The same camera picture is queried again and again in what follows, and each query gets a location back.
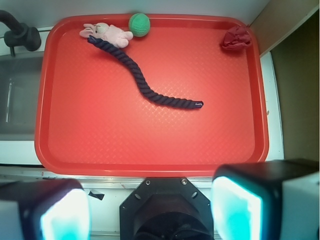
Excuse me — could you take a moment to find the pink plush toy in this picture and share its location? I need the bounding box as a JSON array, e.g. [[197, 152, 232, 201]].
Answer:
[[79, 22, 134, 49]]

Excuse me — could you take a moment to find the dark blue twisted rope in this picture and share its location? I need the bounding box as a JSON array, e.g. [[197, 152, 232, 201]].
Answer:
[[87, 35, 205, 110]]

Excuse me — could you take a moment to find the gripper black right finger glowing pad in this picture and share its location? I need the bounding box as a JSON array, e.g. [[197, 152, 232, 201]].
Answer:
[[210, 159, 320, 240]]

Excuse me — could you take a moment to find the black octagonal mount plate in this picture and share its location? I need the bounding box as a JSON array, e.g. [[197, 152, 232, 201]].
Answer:
[[119, 177, 215, 240]]

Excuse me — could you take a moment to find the green ball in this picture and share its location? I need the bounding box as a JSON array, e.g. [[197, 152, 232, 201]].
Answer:
[[128, 13, 151, 38]]

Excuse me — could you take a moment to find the red plastic tray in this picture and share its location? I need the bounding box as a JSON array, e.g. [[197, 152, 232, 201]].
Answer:
[[34, 14, 269, 177]]

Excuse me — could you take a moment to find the black sink faucet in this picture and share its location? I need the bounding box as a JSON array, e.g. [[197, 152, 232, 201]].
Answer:
[[0, 10, 42, 57]]

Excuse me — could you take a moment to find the stainless steel sink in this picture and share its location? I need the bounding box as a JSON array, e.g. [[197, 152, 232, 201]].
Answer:
[[0, 54, 43, 141]]

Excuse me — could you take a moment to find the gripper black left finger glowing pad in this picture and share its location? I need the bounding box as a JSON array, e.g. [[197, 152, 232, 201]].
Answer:
[[0, 179, 91, 240]]

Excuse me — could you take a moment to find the crumpled dark red cloth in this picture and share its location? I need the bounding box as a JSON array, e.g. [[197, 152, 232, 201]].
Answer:
[[221, 25, 252, 51]]

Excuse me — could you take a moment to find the small black tape piece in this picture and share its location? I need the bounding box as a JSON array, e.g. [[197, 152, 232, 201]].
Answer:
[[88, 189, 105, 201]]

